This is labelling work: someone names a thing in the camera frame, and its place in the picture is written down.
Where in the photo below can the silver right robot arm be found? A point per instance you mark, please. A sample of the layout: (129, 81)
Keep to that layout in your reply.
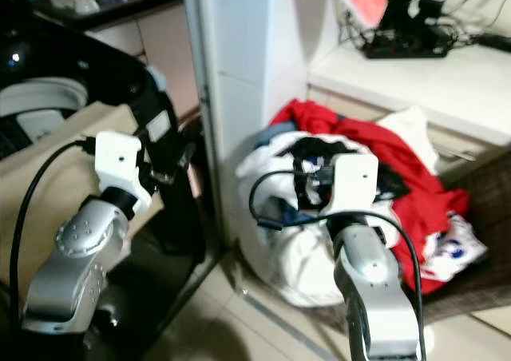
(375, 289)

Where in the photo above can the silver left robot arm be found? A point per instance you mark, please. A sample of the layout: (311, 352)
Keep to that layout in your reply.
(72, 257)

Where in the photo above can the black washing machine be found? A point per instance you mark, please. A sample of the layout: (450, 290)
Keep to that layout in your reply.
(168, 241)

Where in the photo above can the black garment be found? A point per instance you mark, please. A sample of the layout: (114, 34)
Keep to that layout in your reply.
(315, 147)

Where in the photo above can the blue denim garment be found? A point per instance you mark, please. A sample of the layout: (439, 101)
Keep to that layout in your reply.
(275, 133)

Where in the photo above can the white garment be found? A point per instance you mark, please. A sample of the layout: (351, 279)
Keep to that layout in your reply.
(287, 257)

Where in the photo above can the red garment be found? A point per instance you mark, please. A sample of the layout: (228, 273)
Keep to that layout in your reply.
(399, 157)

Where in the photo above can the cream white cloth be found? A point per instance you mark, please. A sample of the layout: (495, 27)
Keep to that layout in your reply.
(415, 133)

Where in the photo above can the beige cloth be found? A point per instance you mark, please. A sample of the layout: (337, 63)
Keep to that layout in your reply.
(40, 177)

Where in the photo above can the white printed cloth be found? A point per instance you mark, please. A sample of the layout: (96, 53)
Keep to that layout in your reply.
(455, 249)

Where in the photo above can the black power strip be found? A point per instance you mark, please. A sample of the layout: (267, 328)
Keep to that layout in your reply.
(407, 41)

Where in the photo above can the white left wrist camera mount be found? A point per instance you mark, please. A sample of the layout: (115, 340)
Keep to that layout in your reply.
(120, 163)

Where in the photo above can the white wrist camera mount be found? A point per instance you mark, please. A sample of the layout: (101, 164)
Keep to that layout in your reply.
(355, 181)
(120, 163)

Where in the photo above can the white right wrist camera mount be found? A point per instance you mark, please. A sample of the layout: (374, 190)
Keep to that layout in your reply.
(355, 181)

